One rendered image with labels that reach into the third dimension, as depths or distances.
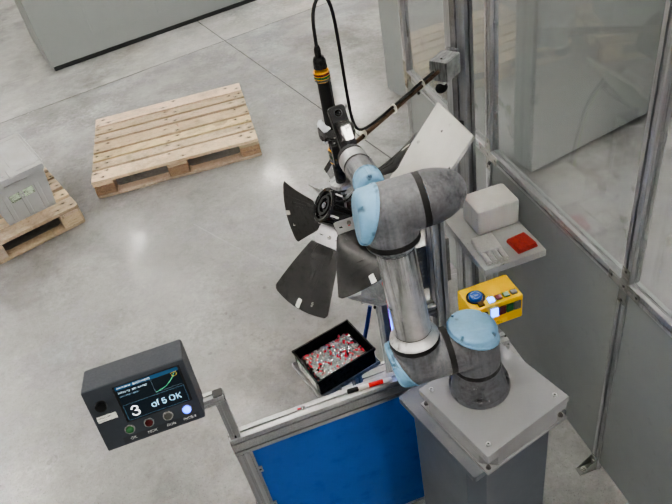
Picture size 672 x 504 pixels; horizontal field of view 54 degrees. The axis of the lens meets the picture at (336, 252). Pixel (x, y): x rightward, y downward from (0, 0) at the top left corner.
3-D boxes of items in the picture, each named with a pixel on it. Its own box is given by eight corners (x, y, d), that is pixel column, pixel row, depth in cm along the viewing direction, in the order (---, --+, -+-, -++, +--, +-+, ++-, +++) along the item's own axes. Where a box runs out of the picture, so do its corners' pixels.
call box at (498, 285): (505, 298, 204) (505, 272, 197) (522, 319, 196) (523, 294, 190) (458, 315, 202) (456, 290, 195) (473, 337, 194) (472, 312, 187)
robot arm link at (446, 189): (475, 153, 128) (429, 167, 176) (420, 169, 127) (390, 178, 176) (490, 211, 129) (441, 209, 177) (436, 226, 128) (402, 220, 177)
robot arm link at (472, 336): (509, 370, 157) (506, 332, 149) (455, 386, 157) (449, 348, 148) (490, 335, 166) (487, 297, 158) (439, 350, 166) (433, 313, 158)
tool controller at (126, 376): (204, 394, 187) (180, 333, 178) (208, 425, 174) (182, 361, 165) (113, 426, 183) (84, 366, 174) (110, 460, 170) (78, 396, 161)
